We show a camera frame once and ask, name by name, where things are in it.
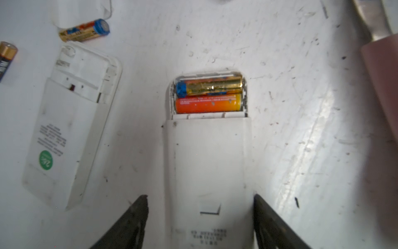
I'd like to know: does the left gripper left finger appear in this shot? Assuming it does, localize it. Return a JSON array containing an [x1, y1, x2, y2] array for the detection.
[[91, 195, 149, 249]]

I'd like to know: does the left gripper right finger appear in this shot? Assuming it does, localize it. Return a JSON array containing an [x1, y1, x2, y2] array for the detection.
[[254, 194, 310, 249]]

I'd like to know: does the grey remote control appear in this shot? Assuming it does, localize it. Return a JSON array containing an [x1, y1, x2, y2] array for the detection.
[[164, 70, 254, 249]]

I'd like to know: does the white remote control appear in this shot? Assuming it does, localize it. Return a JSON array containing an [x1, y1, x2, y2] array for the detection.
[[22, 41, 122, 211]]

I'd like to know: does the gold blue AAA battery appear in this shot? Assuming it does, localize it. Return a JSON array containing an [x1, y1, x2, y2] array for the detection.
[[59, 19, 110, 42]]

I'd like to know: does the black gold AAA battery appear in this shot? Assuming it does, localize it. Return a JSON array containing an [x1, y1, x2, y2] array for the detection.
[[0, 41, 18, 80]]

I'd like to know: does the white battery cover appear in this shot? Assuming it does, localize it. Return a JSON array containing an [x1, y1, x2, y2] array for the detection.
[[47, 0, 112, 29]]

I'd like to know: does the orange battery in remote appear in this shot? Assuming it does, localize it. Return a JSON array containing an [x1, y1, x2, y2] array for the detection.
[[175, 94, 243, 114]]

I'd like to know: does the pink handled scraper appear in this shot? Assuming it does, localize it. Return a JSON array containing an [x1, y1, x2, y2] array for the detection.
[[353, 1, 398, 140]]

